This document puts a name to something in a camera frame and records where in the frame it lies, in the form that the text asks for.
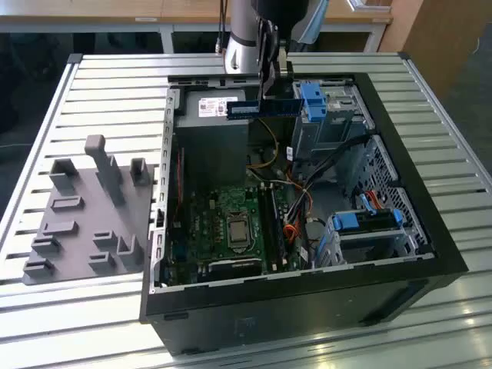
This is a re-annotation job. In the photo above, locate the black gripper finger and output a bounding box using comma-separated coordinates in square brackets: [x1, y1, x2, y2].
[272, 37, 296, 100]
[257, 18, 281, 103]

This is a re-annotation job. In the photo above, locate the blue RAM stick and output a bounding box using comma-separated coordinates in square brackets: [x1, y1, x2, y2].
[226, 98, 302, 121]

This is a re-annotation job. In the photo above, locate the black empty RAM slot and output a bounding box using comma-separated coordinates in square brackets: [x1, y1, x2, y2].
[257, 184, 278, 274]

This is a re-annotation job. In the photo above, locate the black installed RAM stick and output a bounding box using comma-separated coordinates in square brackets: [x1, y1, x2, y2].
[268, 183, 288, 271]

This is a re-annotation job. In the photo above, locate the black expansion slot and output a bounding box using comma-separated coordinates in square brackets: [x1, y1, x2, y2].
[207, 258, 264, 278]

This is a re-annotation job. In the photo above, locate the blue drive carrier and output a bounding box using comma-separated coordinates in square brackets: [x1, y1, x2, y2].
[300, 81, 327, 122]

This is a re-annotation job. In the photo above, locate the grey metal drive bay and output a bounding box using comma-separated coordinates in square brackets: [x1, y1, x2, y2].
[291, 81, 377, 163]

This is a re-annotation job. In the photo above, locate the grey power supply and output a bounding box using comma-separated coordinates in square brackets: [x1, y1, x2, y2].
[174, 89, 251, 190]

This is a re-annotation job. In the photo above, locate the metal socket cover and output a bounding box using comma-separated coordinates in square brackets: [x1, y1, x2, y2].
[225, 211, 255, 255]

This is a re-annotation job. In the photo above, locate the hard disk in blue carrier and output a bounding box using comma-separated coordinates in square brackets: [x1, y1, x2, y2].
[331, 209, 403, 234]

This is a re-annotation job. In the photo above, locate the green motherboard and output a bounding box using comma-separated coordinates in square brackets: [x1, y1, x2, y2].
[164, 183, 309, 286]

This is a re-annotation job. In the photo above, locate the silver CPU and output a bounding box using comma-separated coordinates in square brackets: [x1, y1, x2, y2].
[231, 222, 249, 244]

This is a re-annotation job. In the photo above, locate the brown wooden cabinet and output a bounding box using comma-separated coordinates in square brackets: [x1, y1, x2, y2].
[377, 0, 492, 100]

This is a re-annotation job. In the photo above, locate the black open PC case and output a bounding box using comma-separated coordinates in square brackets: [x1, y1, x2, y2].
[138, 71, 470, 357]

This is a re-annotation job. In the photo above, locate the grey parts rack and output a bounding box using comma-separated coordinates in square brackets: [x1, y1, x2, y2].
[22, 134, 161, 287]

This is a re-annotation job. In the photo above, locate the thin black hanging cable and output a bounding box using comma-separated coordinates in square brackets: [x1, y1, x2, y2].
[215, 0, 228, 53]

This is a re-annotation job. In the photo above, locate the yellow wire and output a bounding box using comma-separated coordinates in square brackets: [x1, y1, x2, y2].
[245, 118, 280, 171]

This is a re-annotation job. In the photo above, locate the thick black cable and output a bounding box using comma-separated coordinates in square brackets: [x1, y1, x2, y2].
[291, 134, 371, 194]

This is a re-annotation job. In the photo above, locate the blue data cable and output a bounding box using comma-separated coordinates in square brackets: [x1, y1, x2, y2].
[361, 193, 381, 217]

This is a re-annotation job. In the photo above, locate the orange wire bundle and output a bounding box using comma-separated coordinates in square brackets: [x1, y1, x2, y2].
[283, 224, 305, 246]

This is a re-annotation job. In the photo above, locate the wooden desk white frame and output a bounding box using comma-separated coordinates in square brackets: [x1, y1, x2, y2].
[0, 0, 394, 54]

